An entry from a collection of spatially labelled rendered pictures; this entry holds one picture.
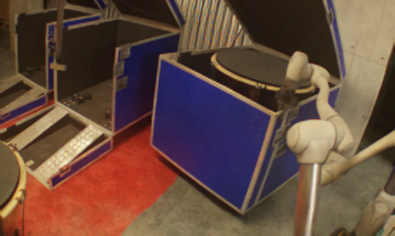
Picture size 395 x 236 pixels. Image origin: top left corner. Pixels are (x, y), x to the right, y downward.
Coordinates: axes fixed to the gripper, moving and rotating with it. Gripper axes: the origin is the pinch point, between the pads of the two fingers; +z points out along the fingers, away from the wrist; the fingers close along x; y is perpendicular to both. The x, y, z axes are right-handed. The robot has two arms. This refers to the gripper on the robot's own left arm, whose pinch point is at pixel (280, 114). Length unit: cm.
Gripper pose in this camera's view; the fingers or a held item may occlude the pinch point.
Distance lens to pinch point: 186.8
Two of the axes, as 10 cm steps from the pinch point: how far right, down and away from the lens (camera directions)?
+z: -2.9, 9.2, 2.8
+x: -7.0, -4.0, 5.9
